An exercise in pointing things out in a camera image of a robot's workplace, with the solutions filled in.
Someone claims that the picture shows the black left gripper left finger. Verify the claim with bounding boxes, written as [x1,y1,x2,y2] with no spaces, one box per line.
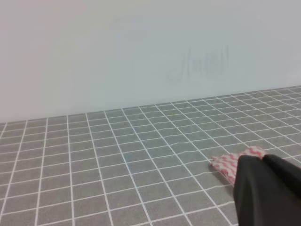
[233,155,301,226]

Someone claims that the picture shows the grey grid tablecloth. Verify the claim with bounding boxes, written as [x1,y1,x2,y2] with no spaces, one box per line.
[0,86,301,226]

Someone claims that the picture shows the pink wavy striped towel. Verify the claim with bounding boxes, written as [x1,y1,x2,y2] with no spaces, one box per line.
[210,146,268,185]

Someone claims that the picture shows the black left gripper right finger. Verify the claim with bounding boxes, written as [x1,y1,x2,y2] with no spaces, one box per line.
[262,154,301,195]

